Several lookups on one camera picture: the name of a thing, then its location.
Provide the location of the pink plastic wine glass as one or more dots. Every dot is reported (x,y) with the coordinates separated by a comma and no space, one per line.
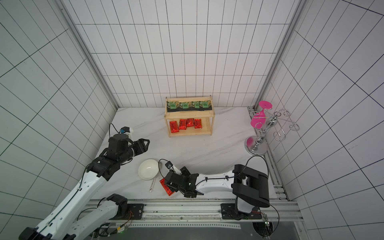
(259,118)

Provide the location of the red tea bag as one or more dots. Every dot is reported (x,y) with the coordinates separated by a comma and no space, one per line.
(183,124)
(198,124)
(166,188)
(190,123)
(174,127)

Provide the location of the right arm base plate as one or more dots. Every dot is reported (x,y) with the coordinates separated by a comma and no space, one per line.
(230,212)

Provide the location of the white bowl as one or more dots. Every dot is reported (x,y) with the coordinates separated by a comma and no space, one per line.
(148,169)

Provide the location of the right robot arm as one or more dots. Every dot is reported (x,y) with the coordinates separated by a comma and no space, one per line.
(251,187)

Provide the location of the green tea bag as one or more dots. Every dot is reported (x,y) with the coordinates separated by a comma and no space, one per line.
(206,105)
(196,105)
(173,106)
(185,106)

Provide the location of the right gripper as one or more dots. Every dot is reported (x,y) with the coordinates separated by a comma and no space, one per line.
(177,181)

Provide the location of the chrome cup rack stand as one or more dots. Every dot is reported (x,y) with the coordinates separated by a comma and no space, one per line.
(257,145)

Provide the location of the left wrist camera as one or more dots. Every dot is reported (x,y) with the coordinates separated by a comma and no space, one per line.
(127,131)

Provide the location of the aluminium rail frame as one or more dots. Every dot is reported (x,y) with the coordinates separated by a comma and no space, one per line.
(206,213)

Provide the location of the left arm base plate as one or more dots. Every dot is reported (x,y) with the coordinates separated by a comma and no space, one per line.
(131,211)

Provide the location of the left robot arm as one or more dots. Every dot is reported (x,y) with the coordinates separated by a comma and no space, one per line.
(63,222)

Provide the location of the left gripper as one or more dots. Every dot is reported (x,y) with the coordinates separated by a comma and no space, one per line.
(141,146)

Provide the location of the wooden two-tier shelf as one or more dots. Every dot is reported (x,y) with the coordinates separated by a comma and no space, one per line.
(208,117)

